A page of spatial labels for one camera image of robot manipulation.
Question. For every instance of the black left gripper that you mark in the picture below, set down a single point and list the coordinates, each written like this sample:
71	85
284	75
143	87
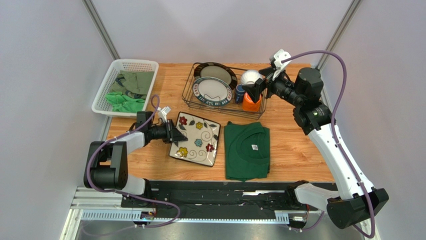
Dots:
172	134

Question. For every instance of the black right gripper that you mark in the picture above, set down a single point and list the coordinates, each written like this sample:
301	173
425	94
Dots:
262	86

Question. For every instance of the square floral ceramic plate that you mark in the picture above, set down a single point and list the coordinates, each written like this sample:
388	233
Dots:
202	141

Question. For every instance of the round black rimmed plate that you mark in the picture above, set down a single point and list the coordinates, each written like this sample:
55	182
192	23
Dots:
216	70

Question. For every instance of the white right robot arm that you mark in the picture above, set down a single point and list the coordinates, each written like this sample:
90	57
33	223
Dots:
356	199

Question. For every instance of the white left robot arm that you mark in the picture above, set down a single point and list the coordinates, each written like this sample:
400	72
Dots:
107	163

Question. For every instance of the white ribbed bowl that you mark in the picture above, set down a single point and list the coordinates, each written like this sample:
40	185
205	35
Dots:
250	77

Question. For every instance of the dark blue ceramic mug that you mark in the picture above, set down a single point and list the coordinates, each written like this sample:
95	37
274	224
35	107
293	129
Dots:
239	94

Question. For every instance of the orange ceramic mug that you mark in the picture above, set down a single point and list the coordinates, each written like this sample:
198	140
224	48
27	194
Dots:
250	106

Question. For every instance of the round green rimmed plate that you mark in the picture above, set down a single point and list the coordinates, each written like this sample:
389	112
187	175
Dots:
212	91

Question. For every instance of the olive green cloth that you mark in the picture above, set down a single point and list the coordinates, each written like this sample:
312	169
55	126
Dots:
134	84

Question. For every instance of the bright green cloth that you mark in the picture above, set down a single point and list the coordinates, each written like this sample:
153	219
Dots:
122	103

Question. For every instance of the folded dark green t-shirt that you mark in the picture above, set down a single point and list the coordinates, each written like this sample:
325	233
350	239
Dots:
247	151

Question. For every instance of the white plastic basket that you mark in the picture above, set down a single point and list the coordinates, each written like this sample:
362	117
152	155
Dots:
100	104

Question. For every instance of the grey wire dish rack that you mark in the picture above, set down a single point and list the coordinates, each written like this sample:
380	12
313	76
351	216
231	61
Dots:
231	108

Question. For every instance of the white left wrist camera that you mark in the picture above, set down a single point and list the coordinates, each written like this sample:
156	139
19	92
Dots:
162	113

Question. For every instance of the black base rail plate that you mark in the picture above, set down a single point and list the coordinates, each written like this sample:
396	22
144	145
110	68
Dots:
222	200

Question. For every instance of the aluminium front rail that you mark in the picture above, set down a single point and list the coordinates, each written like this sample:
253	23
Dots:
95	215

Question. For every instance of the aluminium frame post right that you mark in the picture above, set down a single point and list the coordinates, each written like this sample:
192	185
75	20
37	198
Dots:
339	31

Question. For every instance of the aluminium frame post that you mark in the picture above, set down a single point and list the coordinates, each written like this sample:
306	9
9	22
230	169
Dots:
339	31
97	20

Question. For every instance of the aluminium frame post left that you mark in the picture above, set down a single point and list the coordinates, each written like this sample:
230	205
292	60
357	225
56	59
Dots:
97	20

